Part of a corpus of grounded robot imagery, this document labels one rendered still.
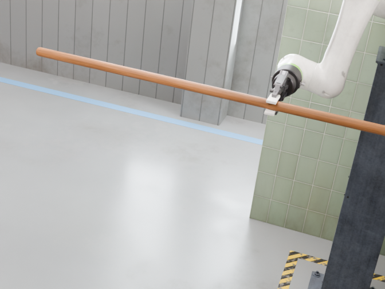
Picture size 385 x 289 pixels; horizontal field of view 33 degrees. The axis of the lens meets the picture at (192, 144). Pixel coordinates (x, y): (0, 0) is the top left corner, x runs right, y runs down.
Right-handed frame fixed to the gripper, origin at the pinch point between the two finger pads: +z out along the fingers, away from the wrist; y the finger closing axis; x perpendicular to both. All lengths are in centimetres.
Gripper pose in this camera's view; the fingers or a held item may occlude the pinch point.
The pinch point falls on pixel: (272, 104)
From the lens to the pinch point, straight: 197.7
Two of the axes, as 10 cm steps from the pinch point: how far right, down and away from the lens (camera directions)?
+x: -9.4, -2.3, 2.3
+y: -1.1, 8.9, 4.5
